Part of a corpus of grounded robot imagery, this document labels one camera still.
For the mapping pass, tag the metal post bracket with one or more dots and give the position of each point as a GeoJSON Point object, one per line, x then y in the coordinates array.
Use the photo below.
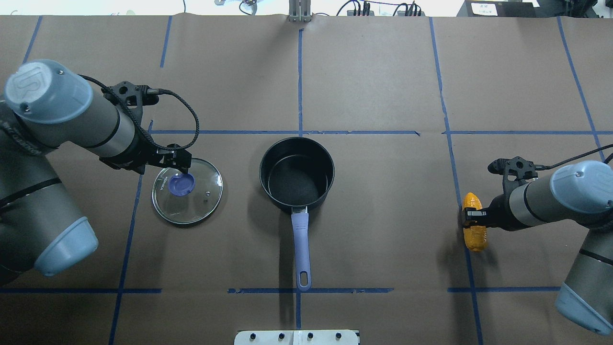
{"type": "Point", "coordinates": [299, 11]}

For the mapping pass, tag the black box with label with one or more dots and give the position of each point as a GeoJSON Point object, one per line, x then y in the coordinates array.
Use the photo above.
{"type": "Point", "coordinates": [497, 8]}

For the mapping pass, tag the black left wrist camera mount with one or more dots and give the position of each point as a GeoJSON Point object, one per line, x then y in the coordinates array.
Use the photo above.
{"type": "Point", "coordinates": [130, 98]}

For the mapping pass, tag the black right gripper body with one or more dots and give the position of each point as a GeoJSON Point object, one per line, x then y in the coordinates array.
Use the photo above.
{"type": "Point", "coordinates": [499, 210]}

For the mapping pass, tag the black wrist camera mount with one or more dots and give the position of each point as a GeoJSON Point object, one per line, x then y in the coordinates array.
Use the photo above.
{"type": "Point", "coordinates": [516, 172]}
{"type": "Point", "coordinates": [130, 98]}

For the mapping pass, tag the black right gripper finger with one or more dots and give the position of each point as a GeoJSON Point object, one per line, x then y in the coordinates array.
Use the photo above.
{"type": "Point", "coordinates": [468, 222]}

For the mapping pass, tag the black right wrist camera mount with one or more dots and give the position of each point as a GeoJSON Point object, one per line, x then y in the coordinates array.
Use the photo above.
{"type": "Point", "coordinates": [516, 172]}

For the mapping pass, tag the glass lid with blue knob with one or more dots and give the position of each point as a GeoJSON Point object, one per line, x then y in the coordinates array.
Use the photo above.
{"type": "Point", "coordinates": [186, 199]}

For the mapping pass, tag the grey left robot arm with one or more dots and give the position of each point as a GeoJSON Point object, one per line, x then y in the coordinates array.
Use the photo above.
{"type": "Point", "coordinates": [44, 105]}

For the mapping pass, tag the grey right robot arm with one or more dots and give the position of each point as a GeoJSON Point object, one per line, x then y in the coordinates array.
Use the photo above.
{"type": "Point", "coordinates": [581, 192]}

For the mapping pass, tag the blue saucepan with handle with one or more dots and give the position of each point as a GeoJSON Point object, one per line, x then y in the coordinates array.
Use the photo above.
{"type": "Point", "coordinates": [297, 173]}

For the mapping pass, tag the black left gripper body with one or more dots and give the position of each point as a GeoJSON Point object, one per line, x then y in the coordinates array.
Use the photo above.
{"type": "Point", "coordinates": [134, 154]}

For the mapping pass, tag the white camera stand base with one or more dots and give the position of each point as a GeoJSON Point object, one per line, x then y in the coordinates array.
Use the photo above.
{"type": "Point", "coordinates": [298, 337]}

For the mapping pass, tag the yellow corn cob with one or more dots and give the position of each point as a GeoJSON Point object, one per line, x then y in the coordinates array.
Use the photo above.
{"type": "Point", "coordinates": [475, 237]}

